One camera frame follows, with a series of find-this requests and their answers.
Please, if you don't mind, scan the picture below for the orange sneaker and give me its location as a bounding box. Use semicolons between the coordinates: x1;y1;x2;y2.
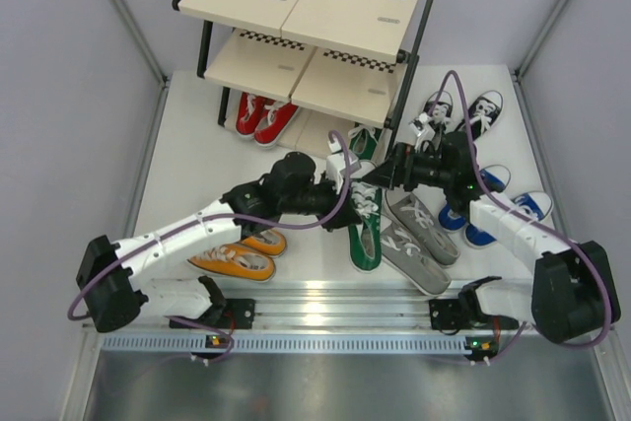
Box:
188;245;276;282
241;229;287;257

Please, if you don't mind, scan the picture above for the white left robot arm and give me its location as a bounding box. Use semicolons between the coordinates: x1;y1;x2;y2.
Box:
75;152;360;333

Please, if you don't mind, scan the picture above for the black sneaker left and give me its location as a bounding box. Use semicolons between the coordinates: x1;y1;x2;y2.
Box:
421;92;454;134

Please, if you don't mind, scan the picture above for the aluminium mounting rail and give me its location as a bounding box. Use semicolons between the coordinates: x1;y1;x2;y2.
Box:
81;277;616;358

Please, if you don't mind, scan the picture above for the blue sneaker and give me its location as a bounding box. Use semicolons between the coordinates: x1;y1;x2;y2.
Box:
464;191;553;248
438;165;511;233

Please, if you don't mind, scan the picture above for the blue sneaker left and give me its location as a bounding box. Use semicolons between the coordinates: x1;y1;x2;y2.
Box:
438;165;511;233

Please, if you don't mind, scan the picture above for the orange sneaker upper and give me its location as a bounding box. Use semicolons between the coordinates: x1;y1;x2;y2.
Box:
241;229;287;257

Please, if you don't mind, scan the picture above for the black sneaker right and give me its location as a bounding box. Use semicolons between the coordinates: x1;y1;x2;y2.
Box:
467;90;504;141

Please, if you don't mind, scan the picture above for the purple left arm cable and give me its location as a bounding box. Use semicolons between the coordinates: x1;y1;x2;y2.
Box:
66;129;354;361

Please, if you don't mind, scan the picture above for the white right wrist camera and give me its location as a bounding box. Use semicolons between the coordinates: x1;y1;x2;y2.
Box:
408;112;435;148

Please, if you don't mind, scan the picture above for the grey sneaker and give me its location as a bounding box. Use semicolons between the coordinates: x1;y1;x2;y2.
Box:
380;221;451;296
385;191;460;267

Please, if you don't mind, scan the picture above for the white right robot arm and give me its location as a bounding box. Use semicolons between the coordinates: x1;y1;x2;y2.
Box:
363;132;621;349

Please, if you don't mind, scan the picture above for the beige three-tier shoe shelf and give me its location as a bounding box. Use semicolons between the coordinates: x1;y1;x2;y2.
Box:
172;0;434;159

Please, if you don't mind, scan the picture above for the blue sneaker right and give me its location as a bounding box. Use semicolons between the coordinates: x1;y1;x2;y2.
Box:
464;191;553;248

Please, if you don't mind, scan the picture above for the green sneaker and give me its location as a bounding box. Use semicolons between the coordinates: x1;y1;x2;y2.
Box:
348;123;382;162
348;180;383;273

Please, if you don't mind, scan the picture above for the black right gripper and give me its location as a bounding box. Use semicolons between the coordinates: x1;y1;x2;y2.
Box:
363;143;455;192

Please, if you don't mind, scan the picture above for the red sneaker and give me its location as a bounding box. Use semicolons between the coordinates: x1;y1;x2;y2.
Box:
254;101;299;147
236;92;267;139

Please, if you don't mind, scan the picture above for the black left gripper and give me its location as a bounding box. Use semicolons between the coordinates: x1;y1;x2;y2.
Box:
279;171;362;233

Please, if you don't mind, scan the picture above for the orange sneaker lower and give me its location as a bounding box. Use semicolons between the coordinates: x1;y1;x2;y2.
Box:
188;245;276;282

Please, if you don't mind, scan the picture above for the black sneaker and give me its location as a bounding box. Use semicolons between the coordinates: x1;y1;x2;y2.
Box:
467;90;504;141
421;92;454;134

